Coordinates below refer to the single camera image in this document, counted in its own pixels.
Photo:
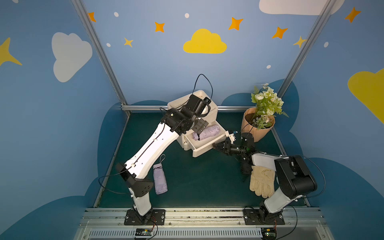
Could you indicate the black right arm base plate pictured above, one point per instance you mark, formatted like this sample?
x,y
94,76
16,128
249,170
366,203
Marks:
x,y
262,217

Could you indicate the drawer with brown handle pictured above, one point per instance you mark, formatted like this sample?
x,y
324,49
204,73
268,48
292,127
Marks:
x,y
200,147

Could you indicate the white green artificial flowers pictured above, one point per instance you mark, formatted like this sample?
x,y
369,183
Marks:
x,y
268,104

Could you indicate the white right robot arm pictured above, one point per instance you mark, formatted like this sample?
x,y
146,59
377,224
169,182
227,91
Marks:
x,y
279,180

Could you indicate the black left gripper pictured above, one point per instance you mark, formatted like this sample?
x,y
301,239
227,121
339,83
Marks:
x,y
199,125

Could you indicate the beige work glove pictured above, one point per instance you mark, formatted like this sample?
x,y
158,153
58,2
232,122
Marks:
x,y
262,181

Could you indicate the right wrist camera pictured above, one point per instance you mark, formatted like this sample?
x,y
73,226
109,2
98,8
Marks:
x,y
232,136

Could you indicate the white drawer cabinet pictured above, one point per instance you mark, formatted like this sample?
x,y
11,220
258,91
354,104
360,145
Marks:
x,y
211,117

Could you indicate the aluminium right corner post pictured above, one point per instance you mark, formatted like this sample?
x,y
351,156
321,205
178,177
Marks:
x,y
313,35

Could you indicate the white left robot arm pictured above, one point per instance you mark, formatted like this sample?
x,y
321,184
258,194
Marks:
x,y
135,170

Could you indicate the aluminium corner post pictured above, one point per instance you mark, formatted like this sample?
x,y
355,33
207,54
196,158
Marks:
x,y
313,35
86,20

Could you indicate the aluminium back frame rail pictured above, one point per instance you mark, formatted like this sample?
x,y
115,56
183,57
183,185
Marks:
x,y
146,108

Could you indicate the lilac umbrella with strap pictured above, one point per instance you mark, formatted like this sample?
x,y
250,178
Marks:
x,y
160,182

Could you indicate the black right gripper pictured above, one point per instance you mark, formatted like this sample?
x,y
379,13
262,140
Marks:
x,y
227,145

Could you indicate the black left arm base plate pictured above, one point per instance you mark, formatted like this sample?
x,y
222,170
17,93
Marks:
x,y
154,216

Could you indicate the terracotta flower pot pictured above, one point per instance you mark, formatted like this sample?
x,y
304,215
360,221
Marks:
x,y
255,129

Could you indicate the aluminium left corner post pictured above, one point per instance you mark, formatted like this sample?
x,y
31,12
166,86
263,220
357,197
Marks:
x,y
86,20

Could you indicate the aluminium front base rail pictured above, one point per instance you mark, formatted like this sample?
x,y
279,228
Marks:
x,y
301,223

